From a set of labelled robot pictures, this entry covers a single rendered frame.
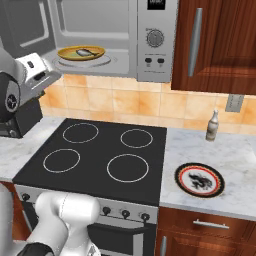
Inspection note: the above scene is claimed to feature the grey fish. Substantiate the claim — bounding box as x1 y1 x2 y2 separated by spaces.
75 48 101 58

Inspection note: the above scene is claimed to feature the dark grey microwave door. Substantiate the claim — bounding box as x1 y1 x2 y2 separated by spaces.
0 0 58 60

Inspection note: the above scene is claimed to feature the yellow plate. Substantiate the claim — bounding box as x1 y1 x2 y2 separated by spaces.
56 45 107 62

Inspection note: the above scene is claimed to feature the silver microwave oven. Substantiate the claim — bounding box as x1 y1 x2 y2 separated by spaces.
46 0 180 84

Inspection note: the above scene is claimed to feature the silver cupboard door handle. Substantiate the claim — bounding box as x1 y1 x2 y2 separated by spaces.
187 7 204 78

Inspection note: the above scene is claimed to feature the brown wooden base cupboard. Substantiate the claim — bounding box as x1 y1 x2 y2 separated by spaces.
0 181 33 242

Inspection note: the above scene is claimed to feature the brown wooden drawer front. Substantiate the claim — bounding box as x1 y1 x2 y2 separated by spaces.
156 206 256 242

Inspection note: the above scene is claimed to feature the grey wall socket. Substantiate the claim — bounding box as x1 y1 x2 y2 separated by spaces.
224 93 246 114

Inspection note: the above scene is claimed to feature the black red patterned plate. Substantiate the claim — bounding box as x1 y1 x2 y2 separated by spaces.
174 162 226 199

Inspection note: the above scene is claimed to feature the silver base cupboard handle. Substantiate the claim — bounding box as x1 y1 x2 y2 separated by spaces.
159 235 168 256

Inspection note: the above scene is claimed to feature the black small appliance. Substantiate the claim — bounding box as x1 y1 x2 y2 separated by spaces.
0 97 45 140

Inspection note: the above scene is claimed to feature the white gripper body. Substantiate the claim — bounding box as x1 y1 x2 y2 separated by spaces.
19 64 63 108

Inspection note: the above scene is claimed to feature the brown wooden base cupboard door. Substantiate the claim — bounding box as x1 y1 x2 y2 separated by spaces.
154 229 256 256

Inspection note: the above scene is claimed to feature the black oven door handle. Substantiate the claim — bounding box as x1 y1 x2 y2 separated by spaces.
87 222 148 236

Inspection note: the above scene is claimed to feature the pale brown bottle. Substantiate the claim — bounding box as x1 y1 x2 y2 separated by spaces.
205 109 220 143

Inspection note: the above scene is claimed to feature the glass microwave turntable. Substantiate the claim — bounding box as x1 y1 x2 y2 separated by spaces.
54 53 113 70

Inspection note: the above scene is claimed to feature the black hob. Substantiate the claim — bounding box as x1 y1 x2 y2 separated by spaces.
11 117 168 208

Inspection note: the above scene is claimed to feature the silver drawer handle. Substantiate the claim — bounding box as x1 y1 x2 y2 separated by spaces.
192 218 231 230

